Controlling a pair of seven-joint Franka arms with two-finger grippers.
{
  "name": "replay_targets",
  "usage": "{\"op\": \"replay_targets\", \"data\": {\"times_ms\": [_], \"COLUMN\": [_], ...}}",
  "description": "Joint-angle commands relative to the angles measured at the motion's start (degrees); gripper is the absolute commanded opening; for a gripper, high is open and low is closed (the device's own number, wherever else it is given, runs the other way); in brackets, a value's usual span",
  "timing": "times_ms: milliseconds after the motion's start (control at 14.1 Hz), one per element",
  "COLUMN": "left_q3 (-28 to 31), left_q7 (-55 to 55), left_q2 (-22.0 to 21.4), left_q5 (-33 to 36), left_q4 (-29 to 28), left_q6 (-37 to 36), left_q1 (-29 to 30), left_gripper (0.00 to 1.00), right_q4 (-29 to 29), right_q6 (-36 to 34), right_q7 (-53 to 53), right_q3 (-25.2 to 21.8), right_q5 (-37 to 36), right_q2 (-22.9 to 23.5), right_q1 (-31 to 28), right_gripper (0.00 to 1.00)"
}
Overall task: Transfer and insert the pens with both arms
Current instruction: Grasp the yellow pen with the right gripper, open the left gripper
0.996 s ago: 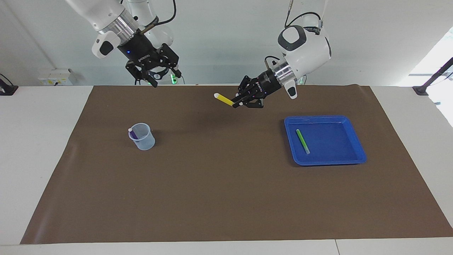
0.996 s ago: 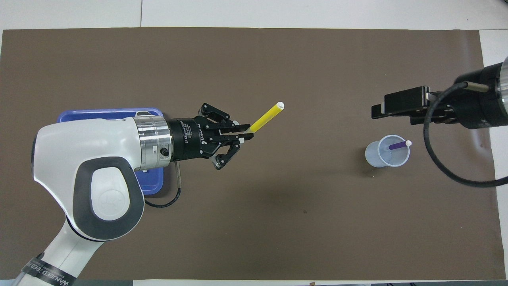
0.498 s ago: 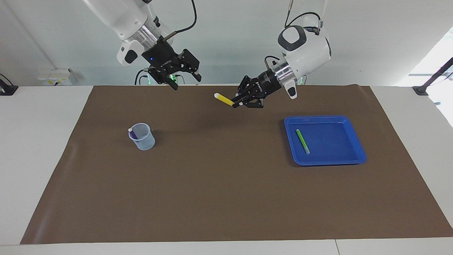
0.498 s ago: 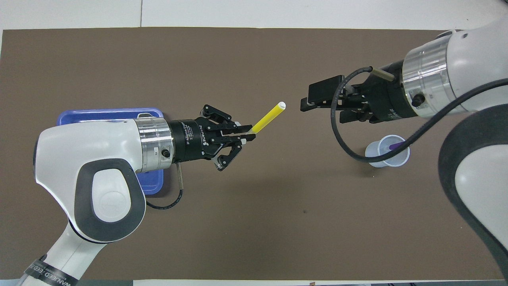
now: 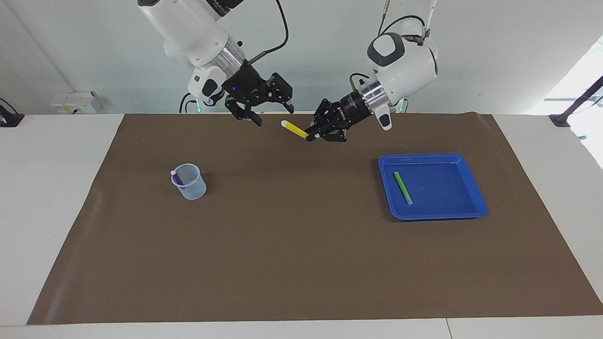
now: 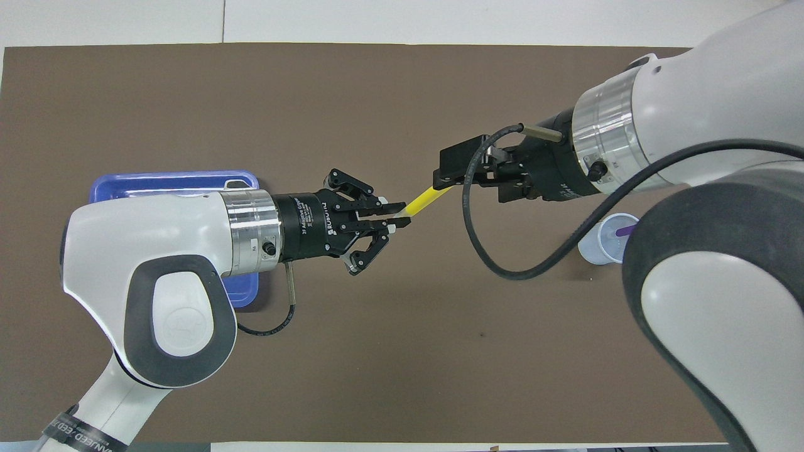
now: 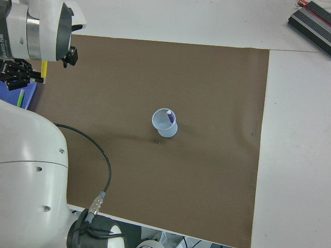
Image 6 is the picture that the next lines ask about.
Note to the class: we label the translucent plastic cup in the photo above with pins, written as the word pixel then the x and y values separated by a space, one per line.
pixel 600 245

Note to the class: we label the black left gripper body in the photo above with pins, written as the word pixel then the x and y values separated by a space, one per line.
pixel 308 226

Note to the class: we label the brown table mat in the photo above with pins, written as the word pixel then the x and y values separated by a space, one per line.
pixel 389 88

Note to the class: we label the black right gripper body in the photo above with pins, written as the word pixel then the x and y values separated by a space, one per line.
pixel 553 163

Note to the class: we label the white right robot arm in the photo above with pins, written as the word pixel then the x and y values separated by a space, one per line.
pixel 722 94

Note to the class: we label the yellow pen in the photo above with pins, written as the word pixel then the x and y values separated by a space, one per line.
pixel 422 202

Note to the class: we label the blue plastic tray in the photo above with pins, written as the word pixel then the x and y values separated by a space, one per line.
pixel 157 182

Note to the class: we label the purple pen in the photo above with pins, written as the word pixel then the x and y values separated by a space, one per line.
pixel 625 231

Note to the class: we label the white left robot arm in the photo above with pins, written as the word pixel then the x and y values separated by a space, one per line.
pixel 138 238

